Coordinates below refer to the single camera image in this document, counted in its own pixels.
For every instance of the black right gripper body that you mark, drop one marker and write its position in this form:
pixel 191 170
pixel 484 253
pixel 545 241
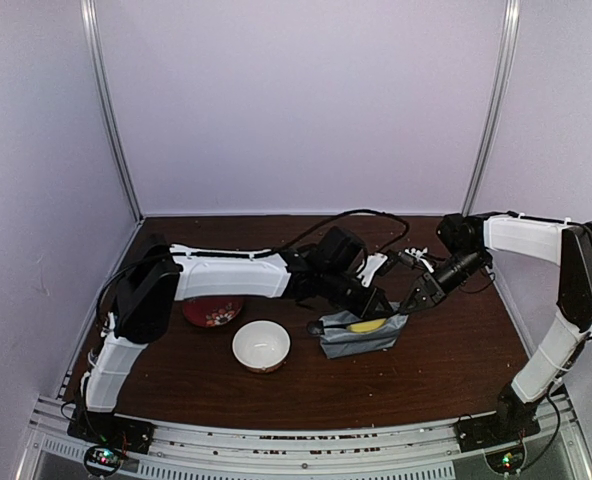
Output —
pixel 470 264

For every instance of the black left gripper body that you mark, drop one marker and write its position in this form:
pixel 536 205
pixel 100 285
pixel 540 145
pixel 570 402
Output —
pixel 334 291

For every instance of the yellow sponge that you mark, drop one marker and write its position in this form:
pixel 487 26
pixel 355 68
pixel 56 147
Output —
pixel 366 326

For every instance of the grey zip pouch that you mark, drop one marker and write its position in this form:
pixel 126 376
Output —
pixel 337 342

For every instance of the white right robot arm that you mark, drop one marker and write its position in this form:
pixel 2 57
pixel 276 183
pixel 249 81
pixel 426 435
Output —
pixel 471 344

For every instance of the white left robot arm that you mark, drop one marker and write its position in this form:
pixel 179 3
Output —
pixel 135 304

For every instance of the white ceramic bowl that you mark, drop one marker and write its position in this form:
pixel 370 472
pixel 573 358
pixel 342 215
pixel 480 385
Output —
pixel 261 346

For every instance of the red floral plate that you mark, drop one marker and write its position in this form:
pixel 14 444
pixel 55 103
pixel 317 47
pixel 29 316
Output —
pixel 214 311

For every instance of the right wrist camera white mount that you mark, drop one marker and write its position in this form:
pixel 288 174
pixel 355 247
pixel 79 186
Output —
pixel 420 259

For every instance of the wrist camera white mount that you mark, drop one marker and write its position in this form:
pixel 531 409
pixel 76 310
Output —
pixel 377 264
pixel 420 259

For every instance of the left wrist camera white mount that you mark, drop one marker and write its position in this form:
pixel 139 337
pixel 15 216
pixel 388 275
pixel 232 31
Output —
pixel 377 264

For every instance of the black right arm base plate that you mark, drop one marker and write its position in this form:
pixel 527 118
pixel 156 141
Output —
pixel 487 431

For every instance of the right aluminium corner post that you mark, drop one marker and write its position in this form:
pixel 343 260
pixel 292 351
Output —
pixel 504 65

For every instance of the aluminium corner post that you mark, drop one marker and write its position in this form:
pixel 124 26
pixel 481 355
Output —
pixel 504 65
pixel 94 42

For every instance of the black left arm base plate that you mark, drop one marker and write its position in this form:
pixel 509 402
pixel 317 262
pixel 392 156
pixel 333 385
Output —
pixel 106 429

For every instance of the left aluminium corner post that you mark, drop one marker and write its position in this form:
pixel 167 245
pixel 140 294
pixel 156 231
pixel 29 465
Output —
pixel 94 42

